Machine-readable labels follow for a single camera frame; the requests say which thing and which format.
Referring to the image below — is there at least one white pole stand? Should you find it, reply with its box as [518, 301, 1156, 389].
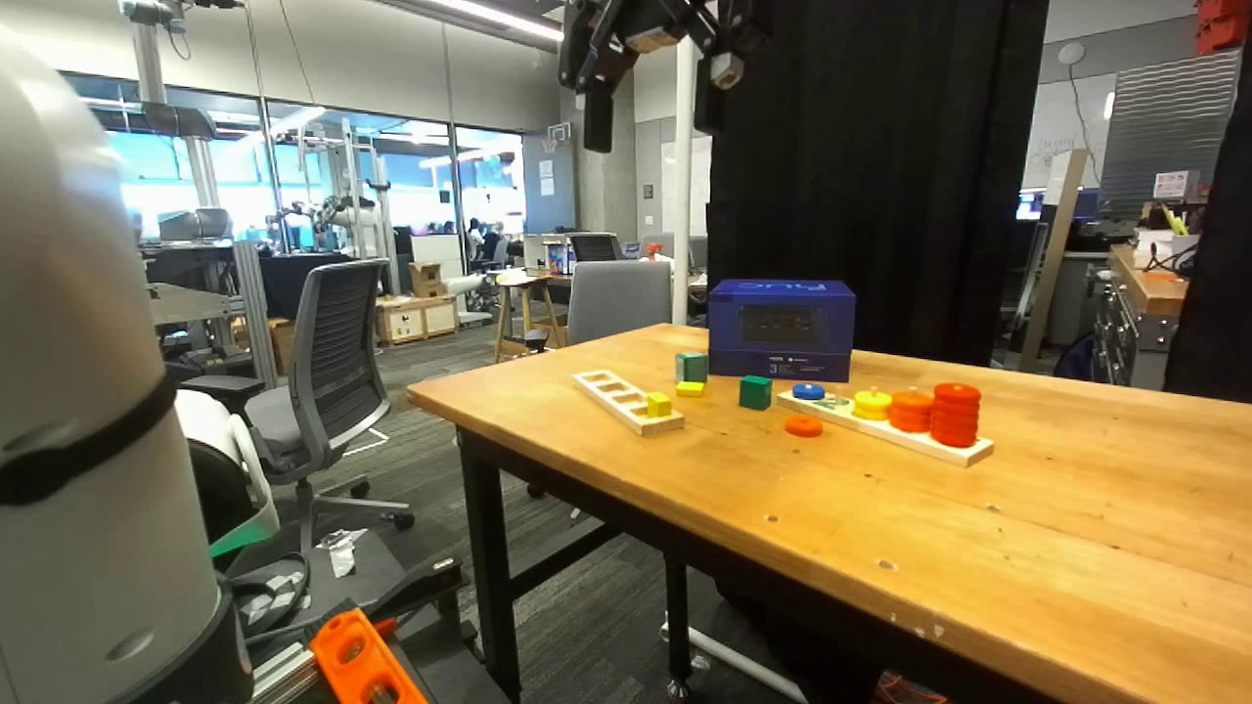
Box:
[659, 37, 813, 704]

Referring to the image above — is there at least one grey fabric chair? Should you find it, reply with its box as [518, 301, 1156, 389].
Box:
[566, 258, 675, 347]

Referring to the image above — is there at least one black curtain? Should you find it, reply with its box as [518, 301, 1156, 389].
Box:
[705, 0, 1051, 369]
[1162, 88, 1252, 404]

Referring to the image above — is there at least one wooden stool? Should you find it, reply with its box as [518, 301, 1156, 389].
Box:
[493, 268, 570, 365]

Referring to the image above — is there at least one blue cardboard box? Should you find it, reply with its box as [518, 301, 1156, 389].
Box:
[707, 278, 858, 383]

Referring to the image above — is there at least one stack of cardboard boxes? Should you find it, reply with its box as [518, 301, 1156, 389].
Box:
[376, 261, 462, 346]

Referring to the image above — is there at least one wooden slotted tray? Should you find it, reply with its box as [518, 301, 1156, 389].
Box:
[572, 369, 686, 437]

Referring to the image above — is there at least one whiteboard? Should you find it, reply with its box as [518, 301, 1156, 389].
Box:
[1020, 72, 1118, 193]

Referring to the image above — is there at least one grey mesh office chair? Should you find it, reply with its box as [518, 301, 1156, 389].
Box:
[179, 258, 418, 549]

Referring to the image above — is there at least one stack of orange rings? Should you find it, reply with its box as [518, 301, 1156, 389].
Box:
[887, 387, 936, 434]

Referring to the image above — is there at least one leaning wooden board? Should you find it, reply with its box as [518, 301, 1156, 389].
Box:
[1016, 148, 1090, 374]

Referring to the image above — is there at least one stack of red rings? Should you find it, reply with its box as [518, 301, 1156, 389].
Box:
[929, 381, 983, 449]

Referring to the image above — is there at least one ribbed metal panel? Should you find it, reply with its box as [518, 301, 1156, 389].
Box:
[1096, 47, 1244, 222]

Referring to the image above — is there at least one wooden top workbench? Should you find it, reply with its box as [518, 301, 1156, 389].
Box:
[1092, 242, 1192, 391]

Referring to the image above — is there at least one crumpled clear plastic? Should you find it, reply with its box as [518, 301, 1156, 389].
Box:
[317, 528, 370, 579]

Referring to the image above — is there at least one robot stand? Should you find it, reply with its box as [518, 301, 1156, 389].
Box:
[209, 528, 482, 704]

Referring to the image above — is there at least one red box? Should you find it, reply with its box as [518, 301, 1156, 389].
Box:
[1192, 0, 1252, 56]

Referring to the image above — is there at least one orange clamp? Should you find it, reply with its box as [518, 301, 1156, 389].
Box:
[309, 607, 431, 704]

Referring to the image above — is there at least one wooden ring stacker base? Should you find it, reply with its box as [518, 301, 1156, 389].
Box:
[777, 385, 996, 469]

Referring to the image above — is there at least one aluminium frame post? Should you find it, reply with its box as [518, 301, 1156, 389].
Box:
[117, 0, 281, 389]

